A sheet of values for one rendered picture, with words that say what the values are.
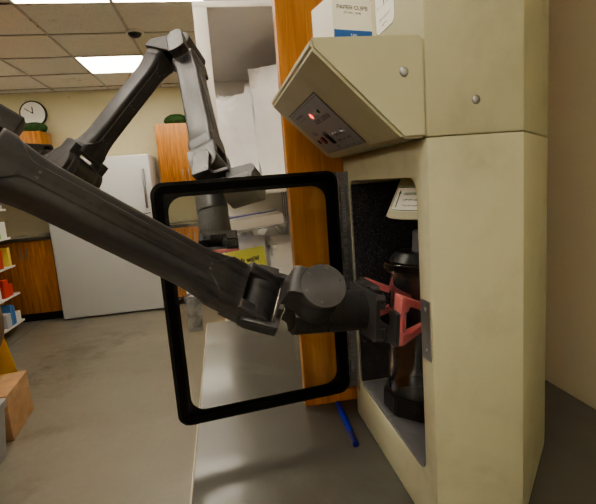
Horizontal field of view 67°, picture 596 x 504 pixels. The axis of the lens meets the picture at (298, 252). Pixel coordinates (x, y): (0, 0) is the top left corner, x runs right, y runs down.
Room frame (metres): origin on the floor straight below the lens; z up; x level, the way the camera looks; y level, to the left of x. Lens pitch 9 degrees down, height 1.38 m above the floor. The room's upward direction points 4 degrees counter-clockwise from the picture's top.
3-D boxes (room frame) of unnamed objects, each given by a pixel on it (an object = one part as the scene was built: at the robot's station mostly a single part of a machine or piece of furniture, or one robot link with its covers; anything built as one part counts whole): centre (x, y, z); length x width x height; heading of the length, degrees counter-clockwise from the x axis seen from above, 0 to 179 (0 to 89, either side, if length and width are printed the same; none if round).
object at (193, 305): (0.69, 0.17, 1.18); 0.02 x 0.02 x 0.06; 16
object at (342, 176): (0.77, -0.08, 1.19); 0.03 x 0.02 x 0.39; 9
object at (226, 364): (0.73, 0.07, 1.19); 0.30 x 0.01 x 0.40; 106
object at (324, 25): (0.55, -0.07, 1.54); 0.05 x 0.05 x 0.06; 23
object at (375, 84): (0.62, -0.06, 1.46); 0.32 x 0.11 x 0.10; 9
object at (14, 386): (2.59, 1.94, 0.14); 0.41 x 0.32 x 0.28; 15
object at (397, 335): (0.60, -0.14, 1.18); 0.09 x 0.07 x 0.07; 102
